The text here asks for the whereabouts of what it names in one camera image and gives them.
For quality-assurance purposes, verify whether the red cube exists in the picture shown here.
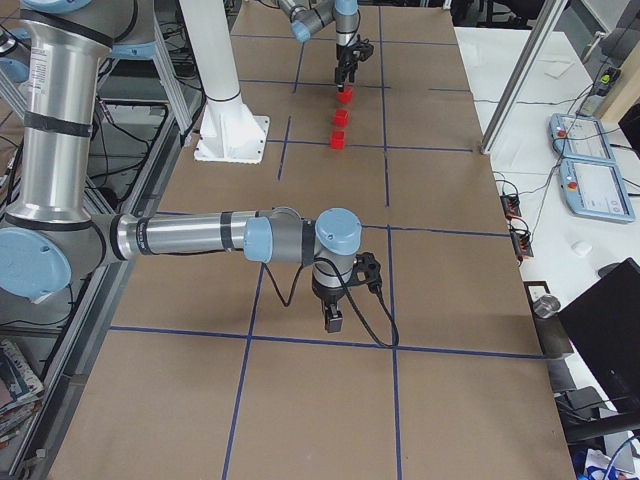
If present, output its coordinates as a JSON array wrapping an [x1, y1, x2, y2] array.
[[329, 130, 346, 150], [333, 109, 350, 128], [337, 87, 354, 105]]

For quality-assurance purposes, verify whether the brown paper table cover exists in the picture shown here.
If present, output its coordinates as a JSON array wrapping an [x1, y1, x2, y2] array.
[[49, 3, 573, 479]]

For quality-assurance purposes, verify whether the orange circuit board lower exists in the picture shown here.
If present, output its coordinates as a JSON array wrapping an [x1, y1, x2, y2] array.
[[509, 228, 534, 262]]

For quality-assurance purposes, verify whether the orange circuit board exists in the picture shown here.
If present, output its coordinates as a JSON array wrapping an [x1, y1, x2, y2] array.
[[509, 228, 534, 262], [500, 193, 522, 220]]

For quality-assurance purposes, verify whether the orange circuit board upper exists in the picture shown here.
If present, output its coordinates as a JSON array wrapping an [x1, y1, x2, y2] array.
[[500, 193, 522, 220]]

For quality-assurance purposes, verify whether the steel cup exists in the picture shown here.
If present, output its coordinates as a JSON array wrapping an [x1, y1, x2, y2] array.
[[532, 294, 561, 319]]

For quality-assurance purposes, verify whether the upper blue teach pendant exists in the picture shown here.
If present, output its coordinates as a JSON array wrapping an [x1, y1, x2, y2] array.
[[549, 113, 615, 162]]

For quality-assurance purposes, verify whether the blue teach pendant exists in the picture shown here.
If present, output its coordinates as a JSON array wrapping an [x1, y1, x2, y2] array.
[[559, 158, 636, 223], [549, 113, 615, 162]]

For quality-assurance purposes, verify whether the lower blue teach pendant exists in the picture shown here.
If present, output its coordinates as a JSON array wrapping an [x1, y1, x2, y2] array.
[[559, 158, 636, 223]]

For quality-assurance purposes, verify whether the black monitor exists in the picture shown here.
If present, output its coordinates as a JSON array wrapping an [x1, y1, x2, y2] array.
[[559, 258, 639, 409]]

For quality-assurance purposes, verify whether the stack of books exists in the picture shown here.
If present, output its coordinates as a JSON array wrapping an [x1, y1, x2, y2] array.
[[1, 338, 44, 448]]

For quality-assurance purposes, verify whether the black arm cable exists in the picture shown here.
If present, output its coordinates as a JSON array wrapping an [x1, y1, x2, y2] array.
[[262, 259, 400, 350]]

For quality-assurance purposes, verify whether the white camera post with base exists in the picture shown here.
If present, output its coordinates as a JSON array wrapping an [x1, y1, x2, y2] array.
[[182, 1, 270, 164]]

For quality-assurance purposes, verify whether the aluminium frame post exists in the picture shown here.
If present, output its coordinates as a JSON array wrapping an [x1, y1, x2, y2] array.
[[480, 0, 568, 155]]

